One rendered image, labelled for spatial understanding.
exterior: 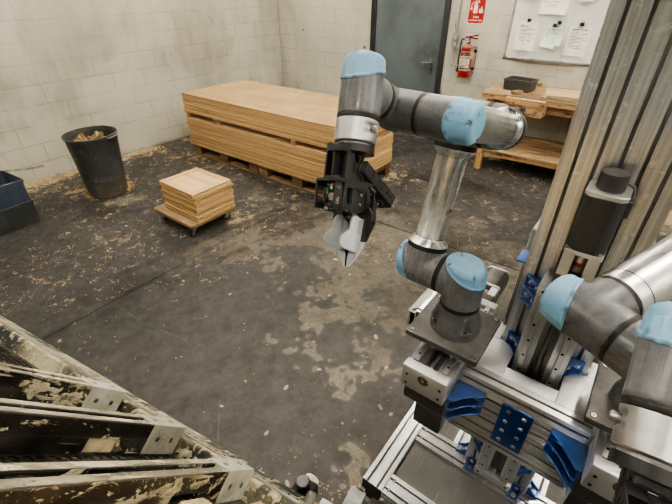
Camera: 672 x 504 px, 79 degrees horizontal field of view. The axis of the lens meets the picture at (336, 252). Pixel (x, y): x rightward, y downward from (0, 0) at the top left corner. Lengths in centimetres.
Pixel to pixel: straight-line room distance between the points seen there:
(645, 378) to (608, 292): 18
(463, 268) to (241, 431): 155
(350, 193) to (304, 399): 182
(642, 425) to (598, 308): 18
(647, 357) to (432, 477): 154
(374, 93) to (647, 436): 57
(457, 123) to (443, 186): 45
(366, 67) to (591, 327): 51
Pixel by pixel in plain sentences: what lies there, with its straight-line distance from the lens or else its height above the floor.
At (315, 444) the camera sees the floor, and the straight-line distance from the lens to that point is 224.
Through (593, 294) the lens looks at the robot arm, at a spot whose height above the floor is 157.
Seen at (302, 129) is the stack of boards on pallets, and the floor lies 69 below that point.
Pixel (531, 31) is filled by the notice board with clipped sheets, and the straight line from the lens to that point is 572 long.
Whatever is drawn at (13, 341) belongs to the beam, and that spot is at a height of 89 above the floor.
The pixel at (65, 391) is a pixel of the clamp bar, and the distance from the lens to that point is 126.
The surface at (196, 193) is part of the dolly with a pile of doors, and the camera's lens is 372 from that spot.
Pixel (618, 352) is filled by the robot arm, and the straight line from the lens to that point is 61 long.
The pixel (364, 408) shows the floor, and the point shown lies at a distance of 235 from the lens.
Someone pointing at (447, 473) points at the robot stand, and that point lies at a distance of 198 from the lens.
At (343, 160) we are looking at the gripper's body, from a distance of 71.
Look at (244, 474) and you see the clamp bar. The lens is 111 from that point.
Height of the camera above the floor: 192
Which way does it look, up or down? 34 degrees down
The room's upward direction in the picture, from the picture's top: straight up
